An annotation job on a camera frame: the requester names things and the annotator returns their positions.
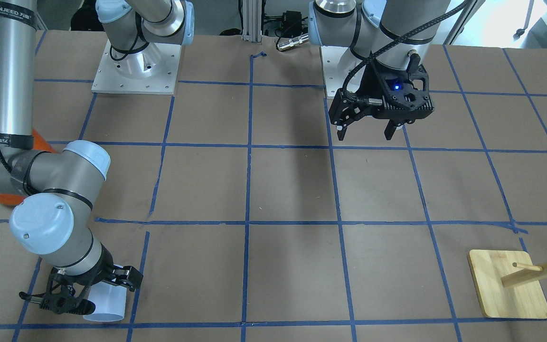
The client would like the wooden cup rack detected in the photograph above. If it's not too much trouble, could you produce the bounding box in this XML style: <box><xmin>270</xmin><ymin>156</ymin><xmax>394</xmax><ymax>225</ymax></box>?
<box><xmin>467</xmin><ymin>249</ymin><xmax>547</xmax><ymax>320</ymax></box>

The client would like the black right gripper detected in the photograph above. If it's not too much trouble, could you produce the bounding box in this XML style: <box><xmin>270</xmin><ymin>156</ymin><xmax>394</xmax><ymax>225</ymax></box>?
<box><xmin>18</xmin><ymin>245</ymin><xmax>144</xmax><ymax>315</ymax></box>

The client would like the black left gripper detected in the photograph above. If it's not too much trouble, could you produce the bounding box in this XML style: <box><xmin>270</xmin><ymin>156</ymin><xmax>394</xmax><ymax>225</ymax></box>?
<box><xmin>328</xmin><ymin>61</ymin><xmax>404</xmax><ymax>141</ymax></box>

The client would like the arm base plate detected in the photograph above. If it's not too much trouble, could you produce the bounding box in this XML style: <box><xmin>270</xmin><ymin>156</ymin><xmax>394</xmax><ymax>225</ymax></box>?
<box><xmin>91</xmin><ymin>42</ymin><xmax>182</xmax><ymax>95</ymax></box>
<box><xmin>320</xmin><ymin>43</ymin><xmax>361</xmax><ymax>100</ymax></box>

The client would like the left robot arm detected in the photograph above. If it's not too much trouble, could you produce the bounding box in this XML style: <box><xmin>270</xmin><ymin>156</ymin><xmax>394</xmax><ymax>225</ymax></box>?
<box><xmin>308</xmin><ymin>0</ymin><xmax>454</xmax><ymax>140</ymax></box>

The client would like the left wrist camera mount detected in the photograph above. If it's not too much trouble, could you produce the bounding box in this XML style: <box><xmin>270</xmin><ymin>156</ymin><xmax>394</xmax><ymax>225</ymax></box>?
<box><xmin>374</xmin><ymin>56</ymin><xmax>435</xmax><ymax>125</ymax></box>

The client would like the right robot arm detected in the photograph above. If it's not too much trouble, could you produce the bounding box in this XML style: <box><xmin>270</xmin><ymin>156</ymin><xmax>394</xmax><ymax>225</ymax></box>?
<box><xmin>0</xmin><ymin>0</ymin><xmax>143</xmax><ymax>316</ymax></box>

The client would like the aluminium frame post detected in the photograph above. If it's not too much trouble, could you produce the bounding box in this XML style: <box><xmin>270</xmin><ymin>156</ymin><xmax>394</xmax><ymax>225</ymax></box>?
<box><xmin>238</xmin><ymin>0</ymin><xmax>265</xmax><ymax>44</ymax></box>

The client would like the orange can with silver lid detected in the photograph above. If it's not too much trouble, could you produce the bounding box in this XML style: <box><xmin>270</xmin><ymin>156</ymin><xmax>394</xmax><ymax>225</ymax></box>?
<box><xmin>0</xmin><ymin>128</ymin><xmax>58</xmax><ymax>207</ymax></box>

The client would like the light blue plastic cup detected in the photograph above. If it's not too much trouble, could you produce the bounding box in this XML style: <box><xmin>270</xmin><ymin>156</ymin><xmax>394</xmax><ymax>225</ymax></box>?
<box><xmin>83</xmin><ymin>282</ymin><xmax>127</xmax><ymax>322</ymax></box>

